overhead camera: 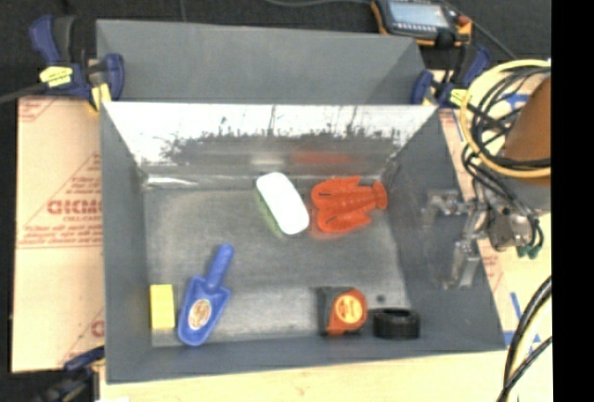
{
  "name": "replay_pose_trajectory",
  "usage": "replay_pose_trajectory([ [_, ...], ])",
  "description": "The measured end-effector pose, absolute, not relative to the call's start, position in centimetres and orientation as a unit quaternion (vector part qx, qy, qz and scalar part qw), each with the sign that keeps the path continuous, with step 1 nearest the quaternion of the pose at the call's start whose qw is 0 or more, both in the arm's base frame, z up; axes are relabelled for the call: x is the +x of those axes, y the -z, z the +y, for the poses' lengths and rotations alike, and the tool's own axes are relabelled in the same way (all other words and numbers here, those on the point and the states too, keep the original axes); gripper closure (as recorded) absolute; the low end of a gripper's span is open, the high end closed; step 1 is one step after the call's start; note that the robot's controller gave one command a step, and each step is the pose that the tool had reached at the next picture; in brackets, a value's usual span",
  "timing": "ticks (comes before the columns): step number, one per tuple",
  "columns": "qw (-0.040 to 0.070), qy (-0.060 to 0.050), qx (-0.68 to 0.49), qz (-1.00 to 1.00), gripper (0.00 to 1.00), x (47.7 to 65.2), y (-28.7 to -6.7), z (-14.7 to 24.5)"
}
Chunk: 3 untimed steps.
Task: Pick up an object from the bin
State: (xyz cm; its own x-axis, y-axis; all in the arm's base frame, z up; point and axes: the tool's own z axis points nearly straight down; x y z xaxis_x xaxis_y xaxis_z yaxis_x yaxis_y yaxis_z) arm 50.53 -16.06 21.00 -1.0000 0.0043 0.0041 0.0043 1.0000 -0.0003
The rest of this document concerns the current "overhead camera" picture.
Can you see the brown cardboard board, red print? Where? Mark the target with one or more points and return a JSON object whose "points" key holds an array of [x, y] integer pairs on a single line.
{"points": [[55, 251]]}

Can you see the grey metal bin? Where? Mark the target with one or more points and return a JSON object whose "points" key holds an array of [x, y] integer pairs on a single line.
{"points": [[278, 261]]}

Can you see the yellow block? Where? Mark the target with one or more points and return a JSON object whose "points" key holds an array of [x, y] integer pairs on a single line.
{"points": [[162, 306]]}

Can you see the white and green oval sponge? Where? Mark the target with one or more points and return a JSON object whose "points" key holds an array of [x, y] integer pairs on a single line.
{"points": [[284, 203]]}

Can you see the orange toy lobster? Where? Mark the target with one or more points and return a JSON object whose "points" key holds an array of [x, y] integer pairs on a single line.
{"points": [[345, 204]]}

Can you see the blue toy trowel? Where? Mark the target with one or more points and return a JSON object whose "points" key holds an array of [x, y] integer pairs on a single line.
{"points": [[202, 307]]}

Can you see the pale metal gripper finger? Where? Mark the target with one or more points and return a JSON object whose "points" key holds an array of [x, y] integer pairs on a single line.
{"points": [[443, 203], [461, 265]]}

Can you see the orange and black tape measure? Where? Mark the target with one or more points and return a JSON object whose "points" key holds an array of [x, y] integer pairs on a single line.
{"points": [[345, 311]]}

